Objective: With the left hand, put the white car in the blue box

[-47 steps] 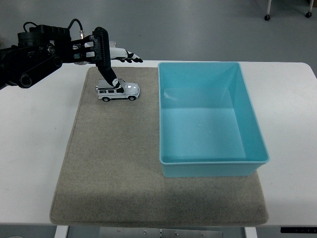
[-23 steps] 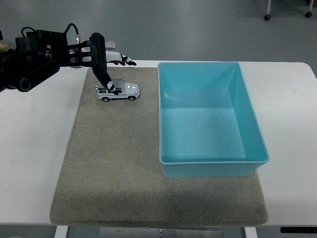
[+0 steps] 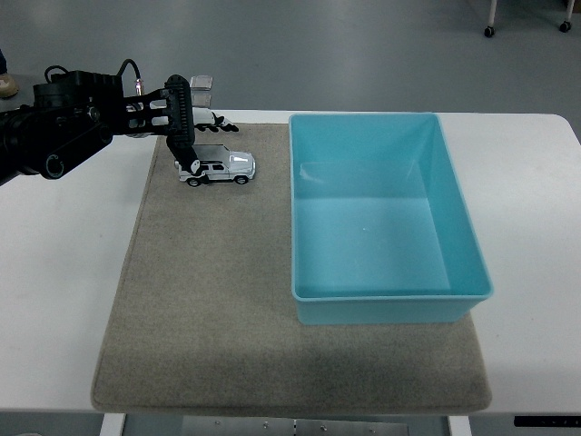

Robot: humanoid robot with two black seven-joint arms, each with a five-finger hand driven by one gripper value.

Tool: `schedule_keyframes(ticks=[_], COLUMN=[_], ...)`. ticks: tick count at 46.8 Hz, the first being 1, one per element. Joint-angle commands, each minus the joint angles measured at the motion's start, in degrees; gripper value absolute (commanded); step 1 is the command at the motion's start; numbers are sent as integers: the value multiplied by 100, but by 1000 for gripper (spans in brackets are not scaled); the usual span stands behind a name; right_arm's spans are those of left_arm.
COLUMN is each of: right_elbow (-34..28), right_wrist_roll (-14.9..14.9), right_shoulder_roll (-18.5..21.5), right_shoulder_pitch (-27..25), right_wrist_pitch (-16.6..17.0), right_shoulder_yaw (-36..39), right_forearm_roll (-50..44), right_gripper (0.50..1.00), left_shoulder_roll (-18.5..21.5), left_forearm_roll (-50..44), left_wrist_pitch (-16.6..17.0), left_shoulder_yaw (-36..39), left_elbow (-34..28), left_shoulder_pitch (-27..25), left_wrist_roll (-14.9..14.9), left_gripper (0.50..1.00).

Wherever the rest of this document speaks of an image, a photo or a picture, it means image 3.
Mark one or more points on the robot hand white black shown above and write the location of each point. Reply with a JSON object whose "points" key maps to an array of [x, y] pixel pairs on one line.
{"points": [[204, 117]]}

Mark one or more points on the white toy car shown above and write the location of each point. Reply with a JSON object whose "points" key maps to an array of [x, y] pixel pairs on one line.
{"points": [[231, 168]]}

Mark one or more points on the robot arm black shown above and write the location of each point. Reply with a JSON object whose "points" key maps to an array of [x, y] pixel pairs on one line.
{"points": [[68, 131]]}

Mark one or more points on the blue plastic box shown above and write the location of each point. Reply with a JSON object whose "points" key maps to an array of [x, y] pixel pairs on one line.
{"points": [[377, 236]]}

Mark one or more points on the grey felt mat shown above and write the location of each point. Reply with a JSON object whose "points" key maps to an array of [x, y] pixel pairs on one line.
{"points": [[204, 295]]}

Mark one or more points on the person's foot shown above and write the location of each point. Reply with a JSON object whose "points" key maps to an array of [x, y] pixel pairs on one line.
{"points": [[8, 86]]}

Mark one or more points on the person's leg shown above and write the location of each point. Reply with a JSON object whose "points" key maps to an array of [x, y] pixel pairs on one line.
{"points": [[2, 61]]}

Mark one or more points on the black caster wheel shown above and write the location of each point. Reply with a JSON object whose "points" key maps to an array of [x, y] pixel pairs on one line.
{"points": [[489, 32], [565, 26]]}

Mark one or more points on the white cart leg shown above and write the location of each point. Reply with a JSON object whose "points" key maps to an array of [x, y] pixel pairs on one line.
{"points": [[569, 10], [492, 12]]}

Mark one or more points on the white table leg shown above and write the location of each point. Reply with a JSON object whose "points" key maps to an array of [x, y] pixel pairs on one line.
{"points": [[111, 426], [459, 427]]}

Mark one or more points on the grey metal plate with screws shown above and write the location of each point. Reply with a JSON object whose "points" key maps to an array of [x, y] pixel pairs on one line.
{"points": [[295, 428]]}

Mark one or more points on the black table control panel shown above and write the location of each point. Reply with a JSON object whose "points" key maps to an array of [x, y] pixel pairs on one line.
{"points": [[547, 421]]}

